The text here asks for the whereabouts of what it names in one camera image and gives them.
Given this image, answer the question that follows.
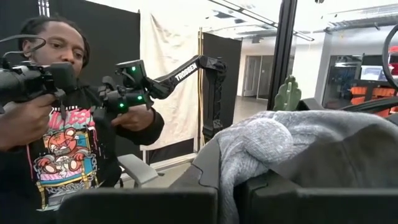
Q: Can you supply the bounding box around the black backdrop curtain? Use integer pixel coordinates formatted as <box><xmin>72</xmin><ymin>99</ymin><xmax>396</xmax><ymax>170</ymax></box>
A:
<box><xmin>0</xmin><ymin>0</ymin><xmax>141</xmax><ymax>159</ymax></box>

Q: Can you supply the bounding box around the grey office chair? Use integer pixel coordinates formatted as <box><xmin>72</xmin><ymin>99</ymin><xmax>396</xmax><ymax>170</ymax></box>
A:
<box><xmin>117</xmin><ymin>154</ymin><xmax>159</xmax><ymax>188</ymax></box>

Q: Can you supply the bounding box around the black partition panel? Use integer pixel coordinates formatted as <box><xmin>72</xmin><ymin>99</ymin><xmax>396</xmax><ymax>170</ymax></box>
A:
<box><xmin>201</xmin><ymin>32</ymin><xmax>243</xmax><ymax>130</ymax></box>

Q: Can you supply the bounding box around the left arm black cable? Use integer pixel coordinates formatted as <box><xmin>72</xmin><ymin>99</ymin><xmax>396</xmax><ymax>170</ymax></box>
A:
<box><xmin>381</xmin><ymin>24</ymin><xmax>398</xmax><ymax>91</ymax></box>

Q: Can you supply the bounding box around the grey baseball cap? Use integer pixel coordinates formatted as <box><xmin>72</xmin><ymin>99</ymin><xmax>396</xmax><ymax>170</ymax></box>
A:
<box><xmin>214</xmin><ymin>110</ymin><xmax>398</xmax><ymax>224</ymax></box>

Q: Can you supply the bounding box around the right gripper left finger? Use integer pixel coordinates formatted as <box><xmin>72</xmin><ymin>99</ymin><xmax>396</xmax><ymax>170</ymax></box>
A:
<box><xmin>57</xmin><ymin>136</ymin><xmax>221</xmax><ymax>224</ymax></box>

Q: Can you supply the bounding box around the person's hand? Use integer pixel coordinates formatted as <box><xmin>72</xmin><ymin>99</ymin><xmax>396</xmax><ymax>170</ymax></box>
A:
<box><xmin>111</xmin><ymin>105</ymin><xmax>156</xmax><ymax>132</ymax></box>
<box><xmin>0</xmin><ymin>93</ymin><xmax>57</xmax><ymax>152</ymax></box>

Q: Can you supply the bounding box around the wall screen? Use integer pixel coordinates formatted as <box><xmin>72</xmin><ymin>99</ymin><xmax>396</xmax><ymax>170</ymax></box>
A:
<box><xmin>360</xmin><ymin>65</ymin><xmax>388</xmax><ymax>82</ymax></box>

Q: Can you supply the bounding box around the white backdrop cloth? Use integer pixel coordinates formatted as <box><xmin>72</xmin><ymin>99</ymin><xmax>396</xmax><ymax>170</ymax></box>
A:
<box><xmin>138</xmin><ymin>11</ymin><xmax>205</xmax><ymax>152</ymax></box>

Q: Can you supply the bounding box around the glass door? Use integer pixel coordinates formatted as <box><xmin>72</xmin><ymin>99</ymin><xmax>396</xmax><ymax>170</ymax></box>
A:
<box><xmin>243</xmin><ymin>55</ymin><xmax>274</xmax><ymax>100</ymax></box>

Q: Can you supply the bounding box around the green cactus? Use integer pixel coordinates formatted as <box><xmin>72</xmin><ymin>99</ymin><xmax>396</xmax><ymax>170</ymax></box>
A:
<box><xmin>272</xmin><ymin>75</ymin><xmax>302</xmax><ymax>112</ymax></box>

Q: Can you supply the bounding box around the orange seating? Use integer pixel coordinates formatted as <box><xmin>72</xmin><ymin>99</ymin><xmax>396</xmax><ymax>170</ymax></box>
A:
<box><xmin>349</xmin><ymin>86</ymin><xmax>398</xmax><ymax>118</ymax></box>

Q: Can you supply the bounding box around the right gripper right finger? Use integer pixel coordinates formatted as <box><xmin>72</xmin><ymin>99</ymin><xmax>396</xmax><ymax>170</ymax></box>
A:
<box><xmin>234</xmin><ymin>170</ymin><xmax>398</xmax><ymax>224</ymax></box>

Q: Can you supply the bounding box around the person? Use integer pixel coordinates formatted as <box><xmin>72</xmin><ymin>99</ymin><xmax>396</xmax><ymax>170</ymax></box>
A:
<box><xmin>0</xmin><ymin>15</ymin><xmax>165</xmax><ymax>224</ymax></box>

